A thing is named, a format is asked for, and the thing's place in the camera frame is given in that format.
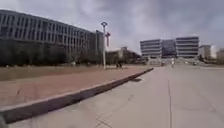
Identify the person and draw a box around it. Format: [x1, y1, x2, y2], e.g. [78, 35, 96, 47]
[115, 59, 123, 69]
[170, 58, 176, 69]

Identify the low brown building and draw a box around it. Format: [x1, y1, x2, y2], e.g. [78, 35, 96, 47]
[105, 46, 144, 65]

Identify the tall lamp pole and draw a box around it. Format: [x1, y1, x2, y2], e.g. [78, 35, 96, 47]
[100, 21, 112, 70]

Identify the dark stone kerb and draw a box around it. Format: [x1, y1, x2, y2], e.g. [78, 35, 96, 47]
[0, 67, 155, 125]

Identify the reddish brick plaza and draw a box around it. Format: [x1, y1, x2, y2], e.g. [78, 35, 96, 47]
[0, 65, 151, 108]

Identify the white striped building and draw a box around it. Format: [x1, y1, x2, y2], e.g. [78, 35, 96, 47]
[139, 36, 200, 60]

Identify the long grey building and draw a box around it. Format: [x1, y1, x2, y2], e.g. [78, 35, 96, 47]
[0, 9, 106, 67]

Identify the grey concrete pavement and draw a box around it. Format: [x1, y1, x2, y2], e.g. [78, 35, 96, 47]
[7, 63, 224, 128]

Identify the dry grass strip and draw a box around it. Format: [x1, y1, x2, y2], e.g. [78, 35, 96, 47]
[0, 64, 104, 82]

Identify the pale building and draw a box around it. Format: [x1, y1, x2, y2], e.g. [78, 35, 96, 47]
[198, 44, 212, 61]

